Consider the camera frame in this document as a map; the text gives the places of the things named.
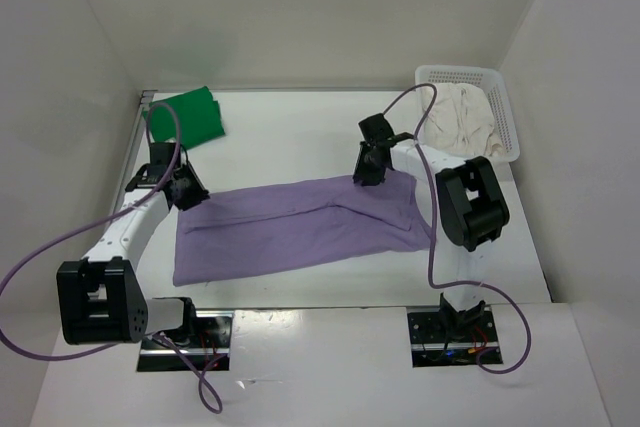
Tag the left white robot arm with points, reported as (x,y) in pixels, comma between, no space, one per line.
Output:
(100,298)

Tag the green t shirt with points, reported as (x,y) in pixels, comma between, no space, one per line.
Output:
(199,116)

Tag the purple t shirt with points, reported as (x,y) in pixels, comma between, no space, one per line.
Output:
(277,228)

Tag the white plastic basket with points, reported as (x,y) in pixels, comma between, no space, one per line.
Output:
(491,82)

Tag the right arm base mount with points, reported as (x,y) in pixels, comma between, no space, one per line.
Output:
(431,348)

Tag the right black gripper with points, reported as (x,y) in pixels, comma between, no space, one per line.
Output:
(361,173)

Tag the white cloth in basket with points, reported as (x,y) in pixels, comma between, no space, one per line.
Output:
(462,123)

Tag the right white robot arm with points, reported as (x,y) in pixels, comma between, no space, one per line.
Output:
(467,210)

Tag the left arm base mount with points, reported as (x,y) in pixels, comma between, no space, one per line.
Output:
(209,344)

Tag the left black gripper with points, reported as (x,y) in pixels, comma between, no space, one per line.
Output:
(199,192)

